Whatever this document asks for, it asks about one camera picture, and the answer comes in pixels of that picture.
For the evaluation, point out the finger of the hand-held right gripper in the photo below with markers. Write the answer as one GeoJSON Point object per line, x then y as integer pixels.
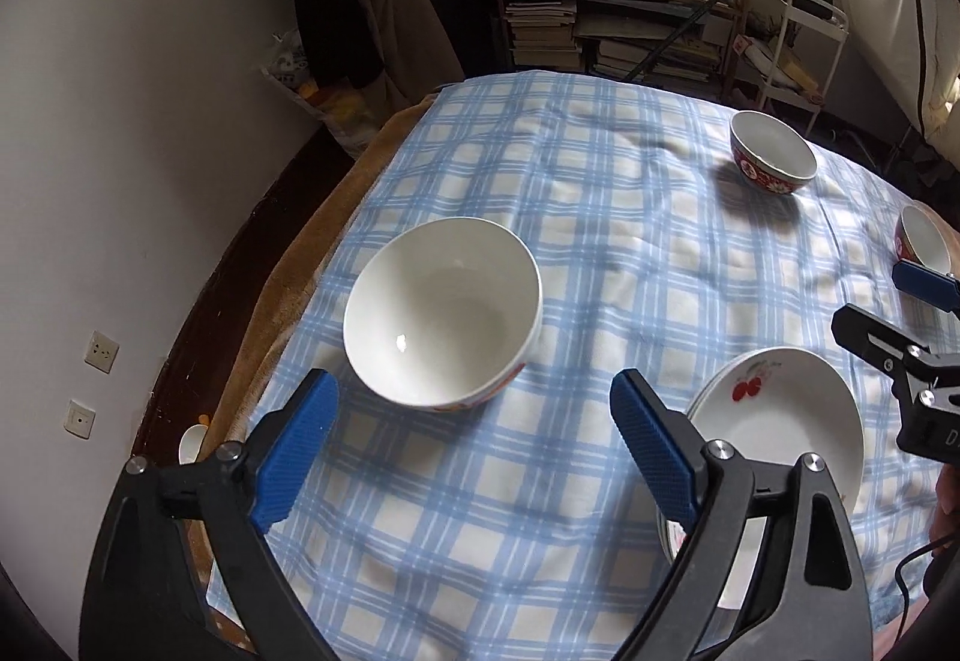
{"type": "Point", "coordinates": [874, 331]}
{"type": "Point", "coordinates": [926, 282]}

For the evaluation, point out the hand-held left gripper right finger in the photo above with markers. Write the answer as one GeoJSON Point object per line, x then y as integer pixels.
{"type": "Point", "coordinates": [652, 451]}

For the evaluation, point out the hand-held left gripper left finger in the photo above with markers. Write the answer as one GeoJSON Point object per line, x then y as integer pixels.
{"type": "Point", "coordinates": [289, 458]}

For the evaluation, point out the red patterned bowl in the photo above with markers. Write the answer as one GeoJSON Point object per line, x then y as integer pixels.
{"type": "Point", "coordinates": [776, 147]}
{"type": "Point", "coordinates": [930, 241]}

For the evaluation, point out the large white cherry print plate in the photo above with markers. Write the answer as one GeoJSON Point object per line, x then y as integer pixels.
{"type": "Point", "coordinates": [673, 535]}

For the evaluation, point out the small white cherry print plate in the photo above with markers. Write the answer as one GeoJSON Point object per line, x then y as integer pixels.
{"type": "Point", "coordinates": [787, 421]}

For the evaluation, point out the white bowl with red label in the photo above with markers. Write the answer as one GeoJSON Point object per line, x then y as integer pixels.
{"type": "Point", "coordinates": [442, 316]}

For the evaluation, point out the small white round object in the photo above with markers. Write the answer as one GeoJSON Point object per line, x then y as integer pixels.
{"type": "Point", "coordinates": [193, 445]}

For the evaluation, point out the blue plaid cloth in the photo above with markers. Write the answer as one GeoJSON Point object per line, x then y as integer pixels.
{"type": "Point", "coordinates": [600, 256]}

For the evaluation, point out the white metal cart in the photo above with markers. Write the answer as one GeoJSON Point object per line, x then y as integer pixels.
{"type": "Point", "coordinates": [817, 15]}

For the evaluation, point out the stack of books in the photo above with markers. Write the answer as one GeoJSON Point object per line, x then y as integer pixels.
{"type": "Point", "coordinates": [660, 60]}
{"type": "Point", "coordinates": [544, 34]}

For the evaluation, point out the plastic bag with clutter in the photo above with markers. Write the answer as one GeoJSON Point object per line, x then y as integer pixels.
{"type": "Point", "coordinates": [330, 98]}

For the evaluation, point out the black hanging garment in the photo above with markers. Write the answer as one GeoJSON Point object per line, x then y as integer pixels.
{"type": "Point", "coordinates": [326, 8]}

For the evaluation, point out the white wall socket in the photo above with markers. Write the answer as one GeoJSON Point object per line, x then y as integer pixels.
{"type": "Point", "coordinates": [101, 352]}
{"type": "Point", "coordinates": [79, 419]}

